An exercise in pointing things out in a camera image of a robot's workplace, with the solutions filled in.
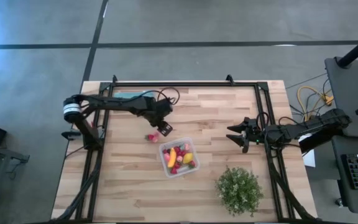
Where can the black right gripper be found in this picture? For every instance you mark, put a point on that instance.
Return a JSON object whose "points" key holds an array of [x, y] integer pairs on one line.
{"points": [[255, 133]]}

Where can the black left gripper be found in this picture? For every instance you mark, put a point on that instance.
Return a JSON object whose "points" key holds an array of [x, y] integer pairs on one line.
{"points": [[155, 109]]}

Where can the red toy strawberry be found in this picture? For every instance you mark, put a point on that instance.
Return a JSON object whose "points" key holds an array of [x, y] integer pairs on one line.
{"points": [[192, 163], [166, 151], [150, 137], [174, 170]]}

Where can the dark red toy cherry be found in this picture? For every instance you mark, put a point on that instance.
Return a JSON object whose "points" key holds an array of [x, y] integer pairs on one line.
{"points": [[176, 149]]}

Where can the pink toy fruit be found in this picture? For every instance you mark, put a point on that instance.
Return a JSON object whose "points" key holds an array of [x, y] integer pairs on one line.
{"points": [[186, 146], [156, 138], [167, 157], [179, 158]]}

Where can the yellow toy banana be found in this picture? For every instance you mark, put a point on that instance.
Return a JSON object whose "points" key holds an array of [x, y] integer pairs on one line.
{"points": [[172, 157]]}

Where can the yellow toy lemon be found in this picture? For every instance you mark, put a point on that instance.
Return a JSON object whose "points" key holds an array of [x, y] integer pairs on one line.
{"points": [[187, 157]]}

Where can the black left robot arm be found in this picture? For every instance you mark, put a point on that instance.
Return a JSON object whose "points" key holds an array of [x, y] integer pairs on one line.
{"points": [[113, 102]]}

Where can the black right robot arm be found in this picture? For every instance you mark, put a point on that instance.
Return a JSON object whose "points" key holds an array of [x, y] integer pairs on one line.
{"points": [[315, 124]]}

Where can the clear plastic tupperware container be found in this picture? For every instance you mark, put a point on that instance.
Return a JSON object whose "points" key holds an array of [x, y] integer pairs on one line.
{"points": [[195, 154]]}

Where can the light blue folded cloth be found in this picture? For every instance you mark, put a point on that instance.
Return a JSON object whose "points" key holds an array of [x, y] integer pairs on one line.
{"points": [[123, 93]]}

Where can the green potted plant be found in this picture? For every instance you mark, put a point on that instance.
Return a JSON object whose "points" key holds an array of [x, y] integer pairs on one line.
{"points": [[239, 190]]}

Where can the white paper sheet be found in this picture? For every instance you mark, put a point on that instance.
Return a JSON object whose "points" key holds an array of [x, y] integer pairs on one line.
{"points": [[309, 158]]}

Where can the grey desk with pole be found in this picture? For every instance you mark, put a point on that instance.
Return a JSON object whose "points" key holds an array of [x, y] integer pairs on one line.
{"points": [[346, 93]]}

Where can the grey desk with keyboard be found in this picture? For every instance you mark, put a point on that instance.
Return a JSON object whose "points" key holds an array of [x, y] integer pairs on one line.
{"points": [[353, 199]]}

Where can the black diagonal pole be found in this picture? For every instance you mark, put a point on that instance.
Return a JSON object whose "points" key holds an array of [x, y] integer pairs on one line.
{"points": [[357, 49]]}

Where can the black aluminium table frame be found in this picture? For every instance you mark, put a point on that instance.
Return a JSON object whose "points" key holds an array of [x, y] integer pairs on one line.
{"points": [[182, 84]]}

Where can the black frame clamp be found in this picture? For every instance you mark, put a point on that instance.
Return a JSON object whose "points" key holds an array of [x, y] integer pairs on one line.
{"points": [[114, 78], [229, 78]]}

